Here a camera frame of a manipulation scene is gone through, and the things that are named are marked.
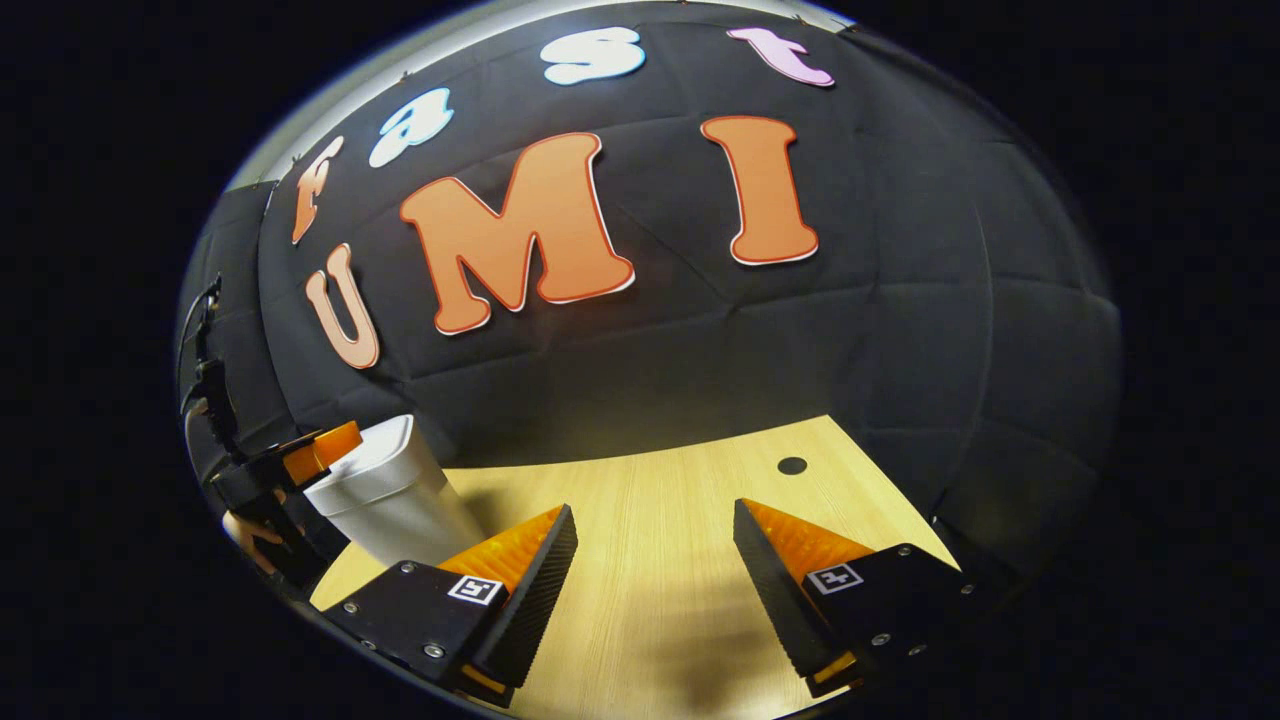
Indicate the wooden desktop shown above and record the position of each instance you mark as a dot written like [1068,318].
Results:
[650,520]

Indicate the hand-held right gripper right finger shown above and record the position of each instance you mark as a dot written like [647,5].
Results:
[770,590]

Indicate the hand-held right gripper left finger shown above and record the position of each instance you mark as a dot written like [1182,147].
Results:
[535,590]

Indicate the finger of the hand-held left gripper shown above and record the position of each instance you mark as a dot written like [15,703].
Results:
[325,450]

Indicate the white desktop garbage bin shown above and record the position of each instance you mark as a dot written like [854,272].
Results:
[390,500]

